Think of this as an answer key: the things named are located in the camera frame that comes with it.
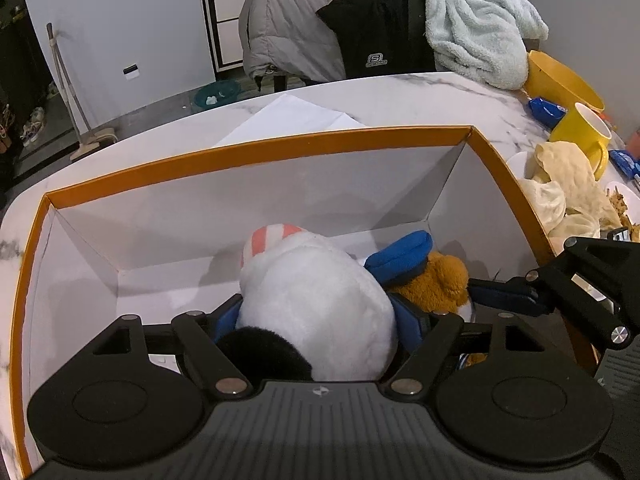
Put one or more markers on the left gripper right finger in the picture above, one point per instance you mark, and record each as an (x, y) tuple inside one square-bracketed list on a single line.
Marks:
[(425, 341)]

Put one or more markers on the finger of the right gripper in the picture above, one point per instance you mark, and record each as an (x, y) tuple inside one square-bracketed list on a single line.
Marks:
[(518, 295)]

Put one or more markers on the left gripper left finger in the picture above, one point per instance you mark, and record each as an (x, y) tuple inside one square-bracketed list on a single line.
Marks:
[(200, 359)]

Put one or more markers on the brown bear plush blue outfit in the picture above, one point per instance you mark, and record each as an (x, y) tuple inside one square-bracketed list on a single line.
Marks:
[(432, 281)]

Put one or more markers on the white panda plush toy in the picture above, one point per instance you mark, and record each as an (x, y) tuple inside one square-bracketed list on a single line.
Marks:
[(309, 312)]

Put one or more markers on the white bowl of buns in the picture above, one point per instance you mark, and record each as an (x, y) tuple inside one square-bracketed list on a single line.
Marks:
[(558, 182)]

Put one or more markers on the orange cardboard storage box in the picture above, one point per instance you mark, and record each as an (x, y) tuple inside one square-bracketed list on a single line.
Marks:
[(165, 237)]

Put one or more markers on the yellow mug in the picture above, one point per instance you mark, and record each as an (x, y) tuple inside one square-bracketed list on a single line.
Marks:
[(584, 127)]

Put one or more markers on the blue snack packet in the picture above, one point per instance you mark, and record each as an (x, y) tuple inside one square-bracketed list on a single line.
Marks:
[(547, 113)]

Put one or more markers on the yellow bowl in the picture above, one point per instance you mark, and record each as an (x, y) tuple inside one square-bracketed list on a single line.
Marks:
[(555, 82)]

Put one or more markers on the white paper sheet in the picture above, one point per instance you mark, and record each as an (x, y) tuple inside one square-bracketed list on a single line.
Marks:
[(289, 116)]

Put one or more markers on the light blue fleece blanket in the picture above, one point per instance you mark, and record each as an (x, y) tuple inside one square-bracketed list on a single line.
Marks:
[(484, 40)]

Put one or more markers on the grey puffer jacket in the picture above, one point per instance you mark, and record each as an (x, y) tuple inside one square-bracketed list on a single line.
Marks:
[(286, 37)]

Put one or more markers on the black jacket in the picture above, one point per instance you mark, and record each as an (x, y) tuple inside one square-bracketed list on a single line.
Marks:
[(380, 37)]

